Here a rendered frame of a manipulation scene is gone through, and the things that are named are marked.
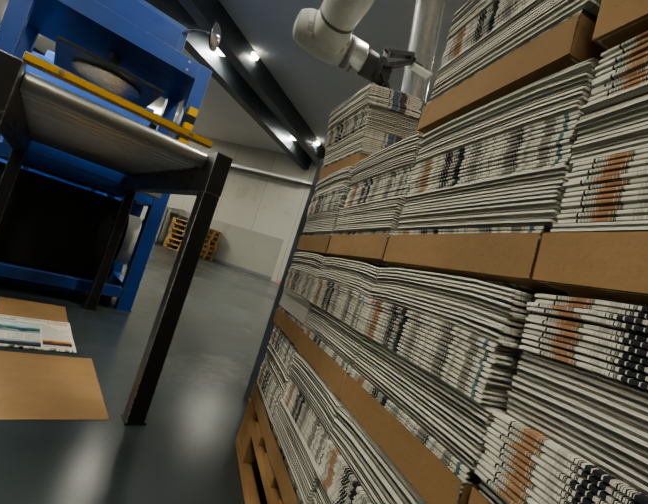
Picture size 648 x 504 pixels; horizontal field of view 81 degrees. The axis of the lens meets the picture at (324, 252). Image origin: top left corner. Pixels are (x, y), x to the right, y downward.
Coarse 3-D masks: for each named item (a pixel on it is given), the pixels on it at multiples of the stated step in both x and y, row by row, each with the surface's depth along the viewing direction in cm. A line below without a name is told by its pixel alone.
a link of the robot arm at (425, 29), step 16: (416, 0) 132; (432, 0) 128; (416, 16) 132; (432, 16) 130; (416, 32) 133; (432, 32) 132; (416, 48) 135; (432, 48) 135; (432, 64) 139; (416, 80) 139; (416, 96) 141
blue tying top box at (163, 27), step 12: (96, 0) 205; (108, 0) 208; (120, 0) 211; (132, 0) 214; (120, 12) 212; (132, 12) 215; (144, 12) 219; (156, 12) 222; (144, 24) 219; (156, 24) 223; (168, 24) 227; (180, 24) 231; (156, 36) 224; (168, 36) 228; (180, 36) 232; (180, 48) 233
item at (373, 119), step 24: (360, 96) 100; (384, 96) 96; (408, 96) 99; (336, 120) 114; (360, 120) 99; (384, 120) 97; (408, 120) 100; (336, 144) 113; (360, 144) 97; (384, 144) 98
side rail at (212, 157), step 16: (208, 160) 112; (224, 160) 110; (128, 176) 213; (144, 176) 178; (160, 176) 154; (176, 176) 135; (192, 176) 120; (208, 176) 108; (224, 176) 110; (160, 192) 161; (176, 192) 138; (192, 192) 121; (208, 192) 108
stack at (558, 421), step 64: (576, 64) 37; (640, 64) 31; (448, 128) 55; (512, 128) 43; (576, 128) 35; (640, 128) 29; (320, 192) 111; (384, 192) 70; (448, 192) 50; (512, 192) 40; (576, 192) 32; (640, 192) 27; (320, 256) 92; (320, 320) 80; (384, 320) 54; (448, 320) 41; (512, 320) 35; (576, 320) 30; (640, 320) 25; (256, 384) 113; (320, 384) 68; (384, 384) 50; (448, 384) 39; (512, 384) 33; (576, 384) 28; (640, 384) 24; (256, 448) 92; (320, 448) 63; (448, 448) 37; (512, 448) 30; (576, 448) 27; (640, 448) 23
